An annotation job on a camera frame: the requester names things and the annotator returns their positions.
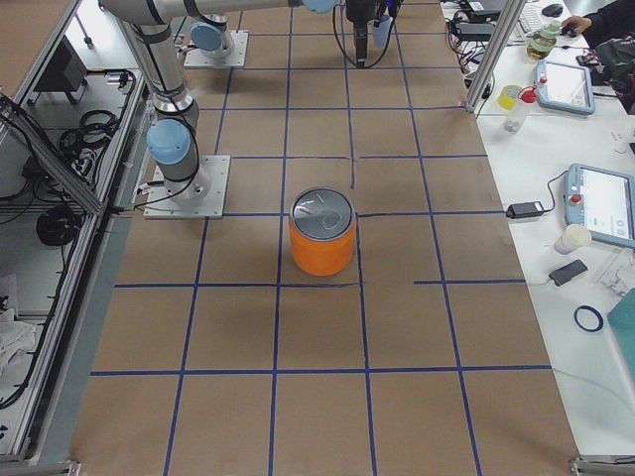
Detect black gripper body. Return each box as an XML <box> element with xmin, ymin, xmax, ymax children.
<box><xmin>345</xmin><ymin>0</ymin><xmax>388</xmax><ymax>23</ymax></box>

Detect light blue plastic cup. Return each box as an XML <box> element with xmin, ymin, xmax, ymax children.
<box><xmin>372</xmin><ymin>14</ymin><xmax>392</xmax><ymax>49</ymax></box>

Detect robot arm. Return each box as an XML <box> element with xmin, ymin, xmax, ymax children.
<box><xmin>184</xmin><ymin>1</ymin><xmax>402</xmax><ymax>69</ymax></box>
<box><xmin>103</xmin><ymin>1</ymin><xmax>336</xmax><ymax>197</ymax></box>

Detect white paper cup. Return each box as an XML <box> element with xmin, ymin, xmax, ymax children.
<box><xmin>554</xmin><ymin>224</ymin><xmax>592</xmax><ymax>255</ymax></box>

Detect person hand on mouse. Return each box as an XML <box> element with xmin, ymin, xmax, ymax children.
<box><xmin>561</xmin><ymin>16</ymin><xmax>592</xmax><ymax>38</ymax></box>

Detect black power brick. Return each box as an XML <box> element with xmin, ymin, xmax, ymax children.
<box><xmin>453</xmin><ymin>23</ymin><xmax>495</xmax><ymax>42</ymax></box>

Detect yellow tape roll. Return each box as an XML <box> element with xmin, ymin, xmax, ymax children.
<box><xmin>497</xmin><ymin>84</ymin><xmax>522</xmax><ymax>111</ymax></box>

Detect green glass jar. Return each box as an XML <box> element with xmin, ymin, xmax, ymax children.
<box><xmin>526</xmin><ymin>22</ymin><xmax>561</xmax><ymax>60</ymax></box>

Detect clear bottle red cap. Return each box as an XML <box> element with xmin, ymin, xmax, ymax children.
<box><xmin>503</xmin><ymin>85</ymin><xmax>538</xmax><ymax>133</ymax></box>

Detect orange can with grey lid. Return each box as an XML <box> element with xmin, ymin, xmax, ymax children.
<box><xmin>289</xmin><ymin>187</ymin><xmax>356</xmax><ymax>277</ymax></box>

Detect far teach pendant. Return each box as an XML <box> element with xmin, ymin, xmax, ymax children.
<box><xmin>535</xmin><ymin>59</ymin><xmax>595</xmax><ymax>115</ymax></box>

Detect teach pendant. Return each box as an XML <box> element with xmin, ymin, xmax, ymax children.
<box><xmin>564</xmin><ymin>164</ymin><xmax>634</xmax><ymax>249</ymax></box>
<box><xmin>535</xmin><ymin>59</ymin><xmax>595</xmax><ymax>115</ymax></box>

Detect black power adapter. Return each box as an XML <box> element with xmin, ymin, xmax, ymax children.
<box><xmin>505</xmin><ymin>201</ymin><xmax>546</xmax><ymax>219</ymax></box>

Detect near teach pendant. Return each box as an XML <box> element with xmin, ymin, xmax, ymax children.
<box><xmin>564</xmin><ymin>164</ymin><xmax>634</xmax><ymax>249</ymax></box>

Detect black smartphone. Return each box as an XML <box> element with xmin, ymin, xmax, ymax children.
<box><xmin>548</xmin><ymin>259</ymin><xmax>588</xmax><ymax>287</ymax></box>

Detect white cloth rag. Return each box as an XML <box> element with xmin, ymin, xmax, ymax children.
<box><xmin>0</xmin><ymin>277</ymin><xmax>37</xmax><ymax>383</ymax></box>

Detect aluminium frame post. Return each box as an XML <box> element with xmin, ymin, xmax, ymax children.
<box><xmin>463</xmin><ymin>0</ymin><xmax>525</xmax><ymax>113</ymax></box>

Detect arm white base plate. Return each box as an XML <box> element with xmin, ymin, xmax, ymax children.
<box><xmin>184</xmin><ymin>28</ymin><xmax>249</xmax><ymax>69</ymax></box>
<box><xmin>143</xmin><ymin>155</ymin><xmax>230</xmax><ymax>219</ymax></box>

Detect coiled black cables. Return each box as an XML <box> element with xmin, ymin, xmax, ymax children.
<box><xmin>59</xmin><ymin>109</ymin><xmax>120</xmax><ymax>175</ymax></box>

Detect blue tape ring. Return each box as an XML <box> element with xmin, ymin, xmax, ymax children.
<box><xmin>573</xmin><ymin>304</ymin><xmax>605</xmax><ymax>334</ymax></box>

